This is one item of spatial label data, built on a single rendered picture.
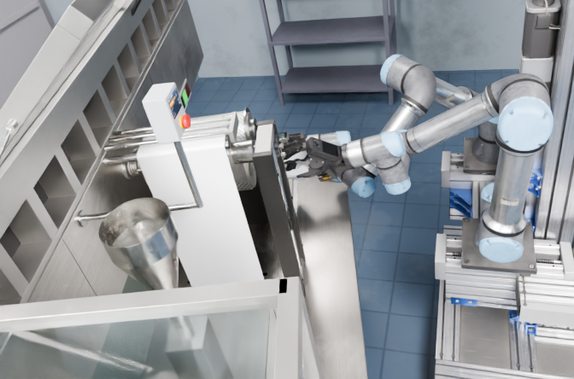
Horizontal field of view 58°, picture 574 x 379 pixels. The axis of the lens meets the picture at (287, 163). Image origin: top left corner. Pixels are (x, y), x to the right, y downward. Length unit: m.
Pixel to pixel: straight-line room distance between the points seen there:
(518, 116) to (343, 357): 0.76
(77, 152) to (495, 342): 1.74
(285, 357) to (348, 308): 0.92
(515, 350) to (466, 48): 2.74
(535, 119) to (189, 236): 0.98
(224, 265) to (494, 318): 1.25
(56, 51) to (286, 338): 0.44
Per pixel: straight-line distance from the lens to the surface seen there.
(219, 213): 1.51
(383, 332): 2.63
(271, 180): 1.31
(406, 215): 3.15
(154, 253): 1.03
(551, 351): 2.39
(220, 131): 1.37
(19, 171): 1.16
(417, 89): 1.78
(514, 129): 1.35
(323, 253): 1.74
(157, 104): 1.04
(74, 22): 0.65
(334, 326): 1.56
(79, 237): 1.32
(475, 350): 2.35
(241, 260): 1.64
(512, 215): 1.55
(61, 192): 1.35
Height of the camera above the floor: 2.16
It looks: 36 degrees down
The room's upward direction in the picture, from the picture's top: 12 degrees counter-clockwise
